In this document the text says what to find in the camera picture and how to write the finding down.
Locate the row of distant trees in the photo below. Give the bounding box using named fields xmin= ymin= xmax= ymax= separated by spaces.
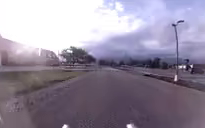
xmin=98 ymin=57 xmax=171 ymax=70

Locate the grey asphalt road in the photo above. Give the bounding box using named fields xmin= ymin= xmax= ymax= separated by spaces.
xmin=23 ymin=67 xmax=205 ymax=128

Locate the grass verge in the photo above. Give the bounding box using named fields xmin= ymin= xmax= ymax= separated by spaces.
xmin=0 ymin=69 xmax=89 ymax=101

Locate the street lamp pole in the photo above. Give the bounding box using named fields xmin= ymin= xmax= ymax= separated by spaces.
xmin=171 ymin=19 xmax=185 ymax=83

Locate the gravel strip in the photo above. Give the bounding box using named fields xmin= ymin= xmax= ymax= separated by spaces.
xmin=0 ymin=72 xmax=91 ymax=128

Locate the dark kerb strip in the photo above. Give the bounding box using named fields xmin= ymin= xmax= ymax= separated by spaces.
xmin=118 ymin=66 xmax=205 ymax=94

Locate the building with sloped roof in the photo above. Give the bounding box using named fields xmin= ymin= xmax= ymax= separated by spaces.
xmin=0 ymin=21 xmax=60 ymax=67

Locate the dark vehicle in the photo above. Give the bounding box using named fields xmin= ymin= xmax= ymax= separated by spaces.
xmin=189 ymin=64 xmax=205 ymax=75

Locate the grey paved lot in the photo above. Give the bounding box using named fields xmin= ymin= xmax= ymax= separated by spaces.
xmin=129 ymin=66 xmax=205 ymax=89

